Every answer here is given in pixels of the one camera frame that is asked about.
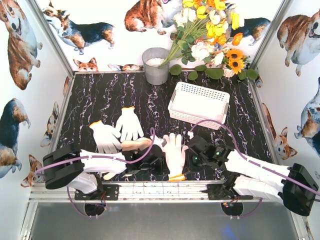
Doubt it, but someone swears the yellow dotted knit glove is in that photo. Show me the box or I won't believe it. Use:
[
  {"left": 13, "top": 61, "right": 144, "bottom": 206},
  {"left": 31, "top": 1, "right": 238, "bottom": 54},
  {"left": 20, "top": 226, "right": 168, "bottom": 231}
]
[{"left": 163, "top": 133, "right": 188, "bottom": 182}]

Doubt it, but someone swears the white plastic storage basket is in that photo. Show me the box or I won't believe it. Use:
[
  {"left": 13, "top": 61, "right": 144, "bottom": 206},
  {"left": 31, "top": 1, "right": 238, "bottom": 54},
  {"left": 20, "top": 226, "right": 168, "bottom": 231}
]
[{"left": 168, "top": 81, "right": 230, "bottom": 130}]

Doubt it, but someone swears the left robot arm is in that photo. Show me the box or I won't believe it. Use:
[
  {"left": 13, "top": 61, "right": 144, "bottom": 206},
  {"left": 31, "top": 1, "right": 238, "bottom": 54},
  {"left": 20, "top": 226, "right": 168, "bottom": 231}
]
[{"left": 40, "top": 143, "right": 170, "bottom": 194}]

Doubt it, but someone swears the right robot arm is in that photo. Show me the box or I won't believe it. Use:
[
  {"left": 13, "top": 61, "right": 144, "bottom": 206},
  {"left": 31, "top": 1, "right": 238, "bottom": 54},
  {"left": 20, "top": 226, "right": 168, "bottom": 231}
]
[{"left": 186, "top": 133, "right": 319, "bottom": 217}]

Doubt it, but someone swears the cream leather glove rear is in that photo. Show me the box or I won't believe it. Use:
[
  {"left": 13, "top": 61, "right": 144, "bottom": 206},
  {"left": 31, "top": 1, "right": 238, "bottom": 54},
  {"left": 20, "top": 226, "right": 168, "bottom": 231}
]
[{"left": 120, "top": 137, "right": 152, "bottom": 151}]

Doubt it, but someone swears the cream leather glove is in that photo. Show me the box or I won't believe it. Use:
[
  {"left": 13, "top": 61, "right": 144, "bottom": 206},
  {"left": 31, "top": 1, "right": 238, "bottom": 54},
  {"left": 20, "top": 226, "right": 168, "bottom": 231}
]
[
  {"left": 101, "top": 172, "right": 119, "bottom": 181},
  {"left": 120, "top": 137, "right": 152, "bottom": 151}
]

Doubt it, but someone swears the cream leather glove front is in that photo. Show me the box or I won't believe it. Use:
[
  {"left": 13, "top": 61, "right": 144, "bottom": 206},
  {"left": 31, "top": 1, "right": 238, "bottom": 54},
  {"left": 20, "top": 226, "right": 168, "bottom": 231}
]
[{"left": 101, "top": 172, "right": 119, "bottom": 181}]

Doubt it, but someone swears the white knit glove upper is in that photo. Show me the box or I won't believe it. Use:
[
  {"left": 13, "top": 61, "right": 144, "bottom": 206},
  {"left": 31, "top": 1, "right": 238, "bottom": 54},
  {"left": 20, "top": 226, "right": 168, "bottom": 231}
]
[{"left": 115, "top": 106, "right": 144, "bottom": 143}]

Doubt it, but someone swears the white knit glove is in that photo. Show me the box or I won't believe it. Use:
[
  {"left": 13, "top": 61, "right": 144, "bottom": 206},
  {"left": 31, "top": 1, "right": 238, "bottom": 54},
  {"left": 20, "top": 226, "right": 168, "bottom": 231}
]
[
  {"left": 115, "top": 106, "right": 144, "bottom": 143},
  {"left": 89, "top": 120, "right": 122, "bottom": 154}
]

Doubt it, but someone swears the white knit glove left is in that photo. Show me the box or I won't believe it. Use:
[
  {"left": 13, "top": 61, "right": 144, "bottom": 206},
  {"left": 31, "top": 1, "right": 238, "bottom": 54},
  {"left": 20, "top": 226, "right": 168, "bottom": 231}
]
[{"left": 89, "top": 120, "right": 122, "bottom": 154}]

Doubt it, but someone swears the sunflower pot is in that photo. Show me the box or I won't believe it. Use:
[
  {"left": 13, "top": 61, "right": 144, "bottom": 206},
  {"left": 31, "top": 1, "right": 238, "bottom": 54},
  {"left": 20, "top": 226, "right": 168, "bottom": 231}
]
[{"left": 222, "top": 48, "right": 251, "bottom": 78}]

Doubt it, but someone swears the grey metal bucket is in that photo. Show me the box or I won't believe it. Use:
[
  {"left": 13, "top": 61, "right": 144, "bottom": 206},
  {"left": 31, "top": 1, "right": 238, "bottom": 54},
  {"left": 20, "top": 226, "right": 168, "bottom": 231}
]
[{"left": 141, "top": 47, "right": 170, "bottom": 86}]

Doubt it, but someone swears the artificial flower bouquet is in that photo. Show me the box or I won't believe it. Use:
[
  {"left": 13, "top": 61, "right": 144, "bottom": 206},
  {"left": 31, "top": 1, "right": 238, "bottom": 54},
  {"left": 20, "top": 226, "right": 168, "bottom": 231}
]
[{"left": 164, "top": 0, "right": 245, "bottom": 69}]

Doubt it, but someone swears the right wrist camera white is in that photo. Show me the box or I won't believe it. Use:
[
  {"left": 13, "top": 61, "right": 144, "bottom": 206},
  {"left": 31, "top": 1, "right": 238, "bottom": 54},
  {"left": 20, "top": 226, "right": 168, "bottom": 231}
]
[{"left": 187, "top": 131, "right": 194, "bottom": 140}]

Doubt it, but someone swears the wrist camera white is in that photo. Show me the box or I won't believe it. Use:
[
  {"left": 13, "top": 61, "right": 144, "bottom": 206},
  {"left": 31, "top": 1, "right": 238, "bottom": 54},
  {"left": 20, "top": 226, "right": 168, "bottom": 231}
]
[
  {"left": 187, "top": 131, "right": 194, "bottom": 140},
  {"left": 150, "top": 136, "right": 167, "bottom": 150}
]

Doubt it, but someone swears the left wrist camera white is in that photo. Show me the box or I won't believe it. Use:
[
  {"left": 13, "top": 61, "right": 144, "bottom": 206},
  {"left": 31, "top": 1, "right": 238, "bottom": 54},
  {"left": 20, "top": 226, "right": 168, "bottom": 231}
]
[{"left": 150, "top": 136, "right": 167, "bottom": 150}]

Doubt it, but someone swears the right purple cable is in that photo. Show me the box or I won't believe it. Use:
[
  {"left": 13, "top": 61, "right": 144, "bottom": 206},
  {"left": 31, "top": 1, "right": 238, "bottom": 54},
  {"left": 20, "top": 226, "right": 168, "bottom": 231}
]
[{"left": 189, "top": 119, "right": 320, "bottom": 218}]

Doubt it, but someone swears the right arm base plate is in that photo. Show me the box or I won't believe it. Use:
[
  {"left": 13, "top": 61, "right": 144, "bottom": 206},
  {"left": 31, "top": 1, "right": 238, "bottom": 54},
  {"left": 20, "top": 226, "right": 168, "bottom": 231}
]
[{"left": 206, "top": 184, "right": 254, "bottom": 200}]

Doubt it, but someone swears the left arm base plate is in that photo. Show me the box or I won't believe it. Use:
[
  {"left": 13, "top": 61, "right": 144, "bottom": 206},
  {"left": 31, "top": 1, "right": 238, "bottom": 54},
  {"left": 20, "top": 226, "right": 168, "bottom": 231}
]
[{"left": 74, "top": 184, "right": 120, "bottom": 201}]

